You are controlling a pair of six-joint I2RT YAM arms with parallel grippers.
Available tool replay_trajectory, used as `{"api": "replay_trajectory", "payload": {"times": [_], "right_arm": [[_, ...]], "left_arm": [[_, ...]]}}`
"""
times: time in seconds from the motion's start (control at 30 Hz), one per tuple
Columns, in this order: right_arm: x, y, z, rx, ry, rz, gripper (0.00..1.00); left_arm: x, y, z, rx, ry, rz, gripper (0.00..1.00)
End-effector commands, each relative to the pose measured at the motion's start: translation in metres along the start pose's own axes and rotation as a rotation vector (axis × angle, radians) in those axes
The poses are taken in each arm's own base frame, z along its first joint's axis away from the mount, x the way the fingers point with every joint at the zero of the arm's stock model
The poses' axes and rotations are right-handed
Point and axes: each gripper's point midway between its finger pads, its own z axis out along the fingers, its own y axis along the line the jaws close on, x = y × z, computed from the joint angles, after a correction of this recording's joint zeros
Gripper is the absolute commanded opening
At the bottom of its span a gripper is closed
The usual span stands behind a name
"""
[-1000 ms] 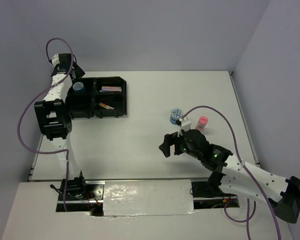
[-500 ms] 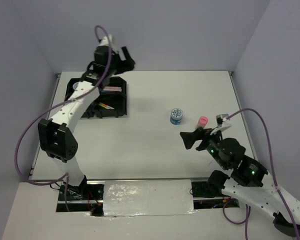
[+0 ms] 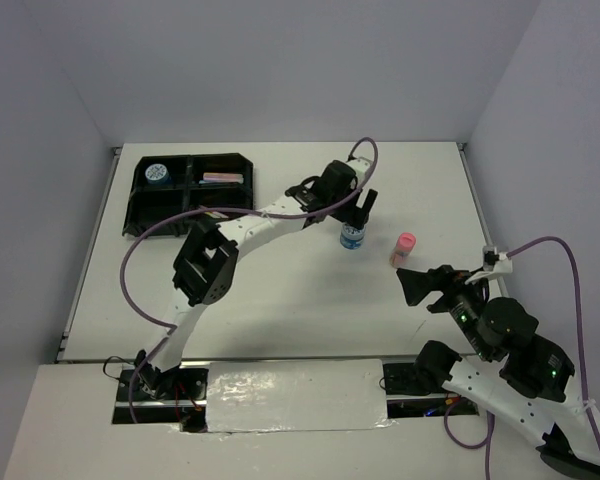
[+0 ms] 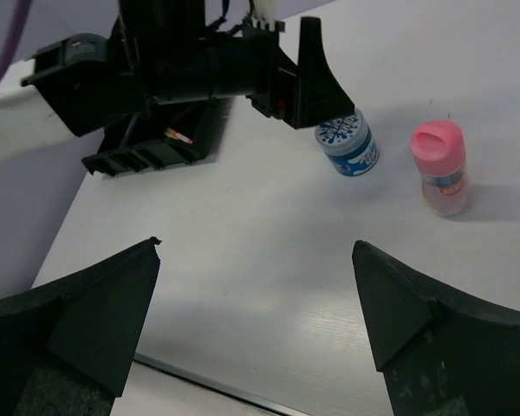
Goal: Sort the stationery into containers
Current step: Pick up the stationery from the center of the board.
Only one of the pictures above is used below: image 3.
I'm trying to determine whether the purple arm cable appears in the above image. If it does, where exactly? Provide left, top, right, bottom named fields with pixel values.
left=119, top=137, right=380, bottom=424
left=442, top=236, right=600, bottom=480

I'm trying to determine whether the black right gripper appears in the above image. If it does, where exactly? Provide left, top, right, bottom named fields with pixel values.
left=393, top=261, right=492, bottom=359

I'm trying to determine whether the blue-capped glue stick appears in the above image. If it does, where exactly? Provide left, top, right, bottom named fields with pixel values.
left=198, top=180, right=232, bottom=186

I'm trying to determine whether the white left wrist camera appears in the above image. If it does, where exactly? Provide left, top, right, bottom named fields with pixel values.
left=346, top=157, right=375, bottom=188

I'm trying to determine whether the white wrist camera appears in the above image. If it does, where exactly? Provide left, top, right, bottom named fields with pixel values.
left=346, top=157, right=375, bottom=188
left=465, top=245, right=513, bottom=285

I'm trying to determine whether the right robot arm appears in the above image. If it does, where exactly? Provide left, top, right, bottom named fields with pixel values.
left=396, top=265, right=600, bottom=479

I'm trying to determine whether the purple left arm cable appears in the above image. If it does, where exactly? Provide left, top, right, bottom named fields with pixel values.
left=119, top=137, right=380, bottom=424

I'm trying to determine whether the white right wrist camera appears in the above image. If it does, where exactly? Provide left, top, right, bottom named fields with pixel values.
left=465, top=245, right=513, bottom=285

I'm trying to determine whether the pink-capped glitter bottle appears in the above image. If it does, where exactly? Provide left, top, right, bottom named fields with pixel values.
left=389, top=232, right=416, bottom=268

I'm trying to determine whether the thin orange highlighter pen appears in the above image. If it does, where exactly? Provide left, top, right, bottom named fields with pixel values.
left=205, top=211, right=228, bottom=221

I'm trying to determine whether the blue paint jar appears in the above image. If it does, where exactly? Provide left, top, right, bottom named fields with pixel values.
left=339, top=224, right=366, bottom=250
left=144, top=163, right=173, bottom=186

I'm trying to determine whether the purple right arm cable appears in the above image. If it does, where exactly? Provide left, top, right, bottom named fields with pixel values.
left=442, top=236, right=600, bottom=480

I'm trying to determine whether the black four-compartment organizer tray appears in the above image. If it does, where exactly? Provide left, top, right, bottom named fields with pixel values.
left=122, top=153, right=254, bottom=237

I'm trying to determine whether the silver foil-covered panel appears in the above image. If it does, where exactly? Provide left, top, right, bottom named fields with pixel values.
left=206, top=359, right=391, bottom=433

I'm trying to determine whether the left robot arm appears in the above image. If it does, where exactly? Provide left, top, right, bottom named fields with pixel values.
left=135, top=157, right=377, bottom=399

